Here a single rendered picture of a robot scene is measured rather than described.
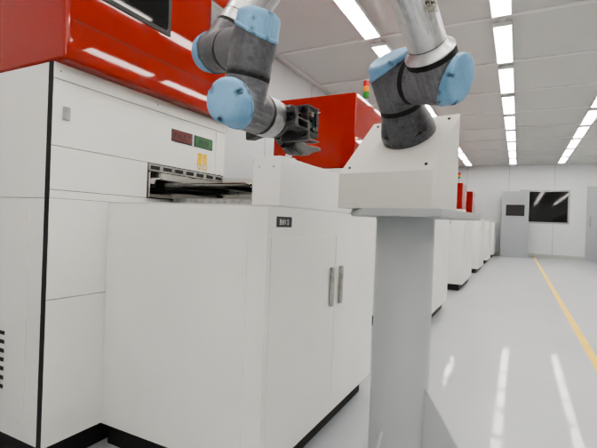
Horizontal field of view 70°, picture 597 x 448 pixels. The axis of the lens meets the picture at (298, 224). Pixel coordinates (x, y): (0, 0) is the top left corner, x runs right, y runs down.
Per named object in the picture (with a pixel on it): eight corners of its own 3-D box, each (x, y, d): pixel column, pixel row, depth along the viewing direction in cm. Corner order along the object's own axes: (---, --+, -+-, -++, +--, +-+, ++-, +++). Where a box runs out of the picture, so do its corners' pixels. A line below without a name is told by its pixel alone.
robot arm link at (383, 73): (396, 91, 121) (383, 44, 114) (436, 92, 111) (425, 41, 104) (370, 113, 117) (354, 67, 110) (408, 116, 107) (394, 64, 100)
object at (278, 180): (250, 204, 122) (252, 156, 122) (327, 212, 171) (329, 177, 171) (279, 205, 118) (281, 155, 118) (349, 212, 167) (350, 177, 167)
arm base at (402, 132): (440, 116, 121) (432, 84, 116) (432, 144, 111) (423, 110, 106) (388, 125, 129) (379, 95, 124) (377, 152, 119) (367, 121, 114)
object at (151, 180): (146, 196, 156) (147, 171, 156) (220, 204, 195) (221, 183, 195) (149, 196, 155) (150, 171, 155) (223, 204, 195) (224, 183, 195)
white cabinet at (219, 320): (99, 447, 142) (107, 203, 141) (257, 365, 227) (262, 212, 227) (261, 515, 112) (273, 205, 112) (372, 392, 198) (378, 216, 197)
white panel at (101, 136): (44, 197, 125) (49, 61, 125) (218, 209, 197) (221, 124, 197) (51, 197, 123) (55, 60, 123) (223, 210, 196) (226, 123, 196)
